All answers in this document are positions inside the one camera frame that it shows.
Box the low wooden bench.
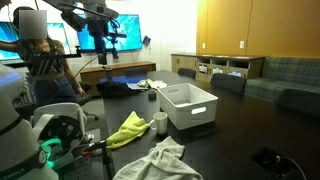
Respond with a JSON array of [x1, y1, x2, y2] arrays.
[[79, 60, 157, 98]]

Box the grey outlet cable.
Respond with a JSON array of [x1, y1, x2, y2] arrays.
[[275, 155, 308, 180]]

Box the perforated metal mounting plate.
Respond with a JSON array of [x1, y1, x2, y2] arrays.
[[63, 128, 113, 180]]

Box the white VR headset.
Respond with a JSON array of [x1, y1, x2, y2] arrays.
[[30, 102, 90, 171]]

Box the person with long hair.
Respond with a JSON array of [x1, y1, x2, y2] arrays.
[[0, 5, 87, 108]]

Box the yellow-green microfibre cloth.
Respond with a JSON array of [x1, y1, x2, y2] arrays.
[[105, 110, 151, 150]]

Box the table power outlet box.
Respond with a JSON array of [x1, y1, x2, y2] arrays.
[[249, 146, 298, 179]]

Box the green plaid sofa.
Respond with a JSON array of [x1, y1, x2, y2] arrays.
[[244, 55, 320, 116]]

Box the white papers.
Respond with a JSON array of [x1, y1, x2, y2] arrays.
[[136, 78, 168, 90]]

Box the small dark device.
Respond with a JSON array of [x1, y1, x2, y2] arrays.
[[102, 65, 113, 81]]

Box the small dark cylinder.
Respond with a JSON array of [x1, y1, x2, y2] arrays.
[[147, 89, 158, 101]]

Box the wooden sideboard cabinet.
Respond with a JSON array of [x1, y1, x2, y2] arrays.
[[170, 53, 266, 84]]

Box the black rolling office chair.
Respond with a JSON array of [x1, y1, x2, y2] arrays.
[[78, 81, 100, 122]]

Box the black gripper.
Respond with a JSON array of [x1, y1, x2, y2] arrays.
[[87, 18, 110, 66]]

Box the wall display screen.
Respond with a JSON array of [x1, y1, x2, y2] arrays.
[[76, 13, 144, 53], [0, 21, 71, 63]]

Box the white towel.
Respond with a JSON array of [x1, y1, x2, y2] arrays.
[[112, 135, 204, 180]]

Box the black clamp stand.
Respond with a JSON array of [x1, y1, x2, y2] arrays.
[[74, 139, 116, 180]]

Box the white ceramic mug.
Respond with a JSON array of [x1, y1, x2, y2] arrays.
[[148, 111, 169, 136]]

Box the black camera on stand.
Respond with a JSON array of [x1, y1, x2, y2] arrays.
[[107, 31, 128, 60]]

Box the black fabric bundle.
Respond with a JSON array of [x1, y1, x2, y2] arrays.
[[96, 80, 135, 99]]

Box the white plastic storage box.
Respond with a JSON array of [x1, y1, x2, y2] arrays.
[[156, 82, 219, 131]]

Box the dark wall control panel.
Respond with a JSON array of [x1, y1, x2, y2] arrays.
[[142, 35, 152, 47]]

